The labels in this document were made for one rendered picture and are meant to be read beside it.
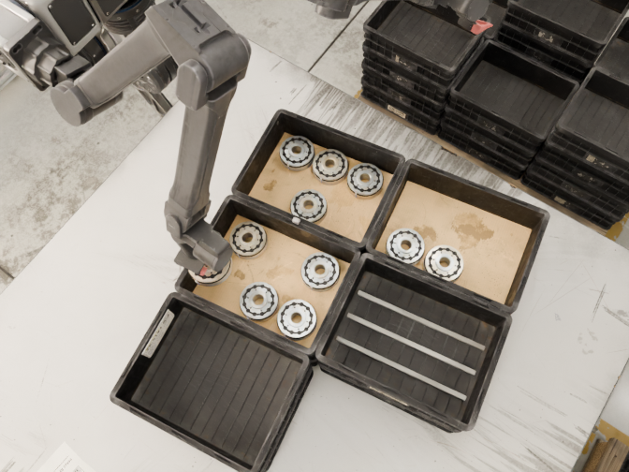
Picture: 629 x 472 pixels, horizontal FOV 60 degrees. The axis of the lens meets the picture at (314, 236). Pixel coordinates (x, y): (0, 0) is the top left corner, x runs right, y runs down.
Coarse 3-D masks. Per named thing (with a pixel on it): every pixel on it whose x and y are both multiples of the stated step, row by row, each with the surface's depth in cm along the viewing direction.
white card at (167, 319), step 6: (168, 312) 139; (162, 318) 138; (168, 318) 141; (162, 324) 139; (168, 324) 143; (156, 330) 137; (162, 330) 140; (156, 336) 139; (162, 336) 142; (150, 342) 136; (156, 342) 140; (150, 348) 138; (144, 354) 136; (150, 354) 139
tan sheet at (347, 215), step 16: (272, 160) 163; (352, 160) 161; (272, 176) 161; (288, 176) 160; (304, 176) 160; (384, 176) 159; (256, 192) 159; (272, 192) 159; (288, 192) 159; (320, 192) 158; (336, 192) 158; (384, 192) 157; (288, 208) 157; (336, 208) 156; (352, 208) 156; (368, 208) 155; (320, 224) 154; (336, 224) 154; (352, 224) 154; (368, 224) 154
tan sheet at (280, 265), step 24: (240, 216) 157; (288, 240) 153; (240, 264) 151; (264, 264) 151; (288, 264) 151; (216, 288) 149; (240, 288) 149; (288, 288) 148; (336, 288) 147; (240, 312) 146; (312, 336) 143
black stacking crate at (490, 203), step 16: (416, 176) 154; (432, 176) 150; (400, 192) 154; (448, 192) 154; (464, 192) 150; (480, 192) 146; (480, 208) 153; (496, 208) 150; (512, 208) 146; (384, 224) 148; (528, 224) 149; (528, 240) 150; (528, 256) 139; (512, 288) 142
